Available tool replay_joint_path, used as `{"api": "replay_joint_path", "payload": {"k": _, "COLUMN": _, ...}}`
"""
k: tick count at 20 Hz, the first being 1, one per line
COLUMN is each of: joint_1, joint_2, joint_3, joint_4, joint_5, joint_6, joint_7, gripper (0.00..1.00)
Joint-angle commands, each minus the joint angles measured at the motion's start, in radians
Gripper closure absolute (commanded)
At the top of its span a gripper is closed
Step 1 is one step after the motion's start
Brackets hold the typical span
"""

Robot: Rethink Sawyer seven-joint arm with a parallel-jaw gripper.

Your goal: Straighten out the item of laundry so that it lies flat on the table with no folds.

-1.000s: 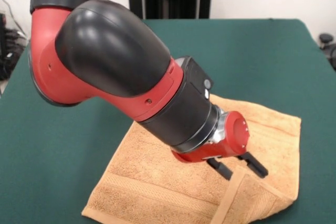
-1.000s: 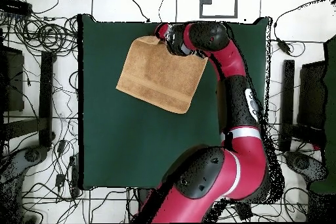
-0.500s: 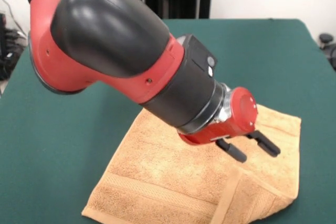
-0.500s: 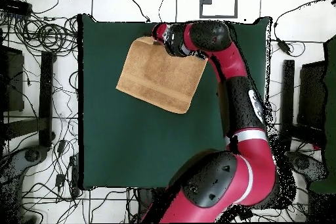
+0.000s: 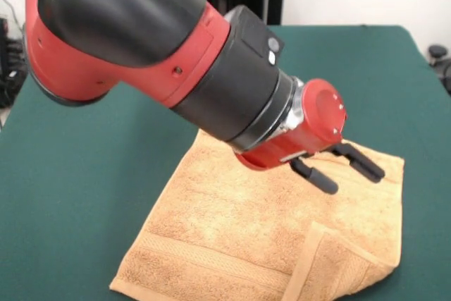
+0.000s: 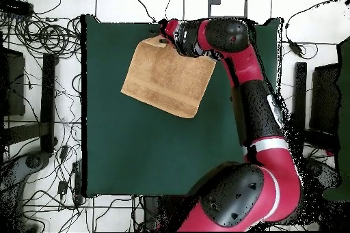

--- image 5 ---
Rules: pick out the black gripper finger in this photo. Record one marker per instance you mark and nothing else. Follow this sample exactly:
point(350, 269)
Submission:
point(313, 176)
point(359, 161)

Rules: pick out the dark green table cloth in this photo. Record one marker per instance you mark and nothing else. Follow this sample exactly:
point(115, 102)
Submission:
point(88, 174)

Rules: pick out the tan terry towel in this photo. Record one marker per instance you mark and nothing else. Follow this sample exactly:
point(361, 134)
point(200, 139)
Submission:
point(264, 227)

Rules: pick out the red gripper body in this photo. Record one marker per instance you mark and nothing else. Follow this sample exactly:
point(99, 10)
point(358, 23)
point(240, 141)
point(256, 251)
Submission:
point(310, 121)

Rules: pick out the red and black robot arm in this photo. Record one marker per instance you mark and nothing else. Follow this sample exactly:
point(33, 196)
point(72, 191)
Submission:
point(141, 33)

